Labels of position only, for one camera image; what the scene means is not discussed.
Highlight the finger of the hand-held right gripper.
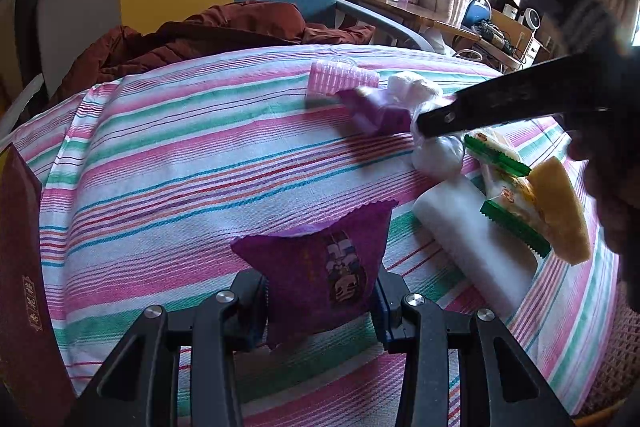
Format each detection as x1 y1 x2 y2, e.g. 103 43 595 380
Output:
416 52 621 139

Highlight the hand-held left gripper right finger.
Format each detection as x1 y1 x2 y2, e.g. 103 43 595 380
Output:
370 264 576 427

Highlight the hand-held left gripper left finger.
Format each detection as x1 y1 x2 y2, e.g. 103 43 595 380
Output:
75 269 271 427

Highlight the purple snack packet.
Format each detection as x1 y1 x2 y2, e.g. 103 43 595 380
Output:
231 199 399 350
336 87 416 138

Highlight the bag of white cotton balls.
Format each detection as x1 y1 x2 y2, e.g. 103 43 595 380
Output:
387 71 466 180

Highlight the green-edged snack packet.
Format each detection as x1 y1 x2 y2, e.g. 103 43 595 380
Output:
464 130 532 180
479 177 551 260

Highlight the yellow sponge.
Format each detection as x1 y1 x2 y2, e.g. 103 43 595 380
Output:
527 156 593 265

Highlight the maroon box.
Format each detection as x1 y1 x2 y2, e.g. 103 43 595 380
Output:
0 143 76 423

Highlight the person's right hand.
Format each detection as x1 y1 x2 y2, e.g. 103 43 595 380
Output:
569 72 640 288

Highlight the blue round appliance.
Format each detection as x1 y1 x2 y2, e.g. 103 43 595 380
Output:
462 0 492 30

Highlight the wooden desk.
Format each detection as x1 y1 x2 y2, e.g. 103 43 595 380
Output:
340 0 481 42

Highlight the pink ribbed plastic pack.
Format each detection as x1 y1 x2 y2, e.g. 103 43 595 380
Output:
306 57 381 96

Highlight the striped bed sheet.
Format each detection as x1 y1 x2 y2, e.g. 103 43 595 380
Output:
0 44 621 427

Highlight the woven rattan seat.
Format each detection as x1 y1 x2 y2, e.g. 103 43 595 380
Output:
580 302 636 418

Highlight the dark red jacket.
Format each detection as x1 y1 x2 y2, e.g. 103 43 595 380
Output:
50 1 376 108

